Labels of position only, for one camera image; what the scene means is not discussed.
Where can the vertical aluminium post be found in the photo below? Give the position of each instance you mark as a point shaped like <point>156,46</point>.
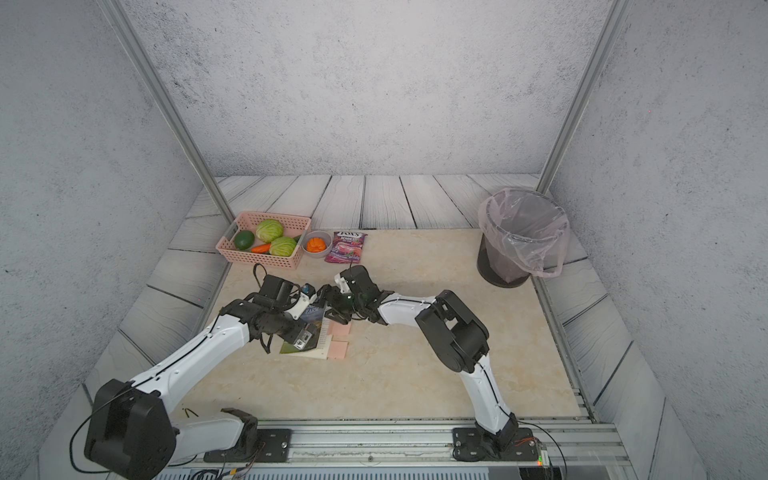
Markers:
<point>610,31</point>
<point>131,43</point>

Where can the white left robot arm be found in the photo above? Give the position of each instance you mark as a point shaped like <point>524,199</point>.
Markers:
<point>129,431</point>

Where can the orange carrot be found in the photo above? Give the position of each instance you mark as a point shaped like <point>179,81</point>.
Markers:
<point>261,249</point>

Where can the dark green avocado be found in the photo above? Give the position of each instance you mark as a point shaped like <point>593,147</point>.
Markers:
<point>243,240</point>

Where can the blue Animal Farm book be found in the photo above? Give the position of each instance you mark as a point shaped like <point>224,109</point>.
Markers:
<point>318,345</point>

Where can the black bin with plastic bag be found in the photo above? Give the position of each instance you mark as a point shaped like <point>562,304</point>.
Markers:
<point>524,234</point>

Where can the green cabbage rear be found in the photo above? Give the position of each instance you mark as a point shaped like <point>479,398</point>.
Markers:
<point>268,230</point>

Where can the silver aluminium frame rail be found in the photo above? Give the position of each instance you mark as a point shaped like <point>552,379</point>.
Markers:
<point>570,448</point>

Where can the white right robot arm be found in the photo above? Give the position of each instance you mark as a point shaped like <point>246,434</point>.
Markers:
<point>457,336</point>

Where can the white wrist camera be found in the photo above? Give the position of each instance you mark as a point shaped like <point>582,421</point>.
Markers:
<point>306,296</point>
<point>342,284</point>

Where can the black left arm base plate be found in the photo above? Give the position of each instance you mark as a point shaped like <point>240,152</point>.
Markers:
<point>270,445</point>

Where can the green cabbage front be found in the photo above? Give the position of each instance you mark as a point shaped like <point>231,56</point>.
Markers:
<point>283,246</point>

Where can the pink plastic basket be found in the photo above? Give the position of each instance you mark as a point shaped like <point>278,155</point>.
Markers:
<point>294,226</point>

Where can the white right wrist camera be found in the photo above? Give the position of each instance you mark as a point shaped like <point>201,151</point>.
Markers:
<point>342,284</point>

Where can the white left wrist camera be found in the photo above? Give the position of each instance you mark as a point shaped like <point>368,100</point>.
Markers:
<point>306,296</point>

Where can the pink sticky note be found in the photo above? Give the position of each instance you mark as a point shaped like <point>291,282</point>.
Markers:
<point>337,350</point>
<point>337,329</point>

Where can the left vertical aluminium post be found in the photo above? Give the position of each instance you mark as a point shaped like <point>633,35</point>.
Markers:
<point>131,43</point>

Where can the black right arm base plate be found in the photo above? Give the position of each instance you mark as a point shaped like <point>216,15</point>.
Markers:
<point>474,444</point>

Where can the purple snack packet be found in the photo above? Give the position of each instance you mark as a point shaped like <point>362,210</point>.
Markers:
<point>346,247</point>

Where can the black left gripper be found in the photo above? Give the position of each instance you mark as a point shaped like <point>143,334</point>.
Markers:
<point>306,327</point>

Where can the right vertical aluminium post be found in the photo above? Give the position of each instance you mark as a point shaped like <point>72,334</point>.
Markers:
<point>610,31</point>

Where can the green cabbage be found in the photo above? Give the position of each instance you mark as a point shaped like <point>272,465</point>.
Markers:
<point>268,230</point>
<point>283,246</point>

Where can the small bowl with orange food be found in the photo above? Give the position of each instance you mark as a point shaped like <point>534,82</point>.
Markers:
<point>317,244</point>

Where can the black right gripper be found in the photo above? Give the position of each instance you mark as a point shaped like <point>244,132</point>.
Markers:
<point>334,292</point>

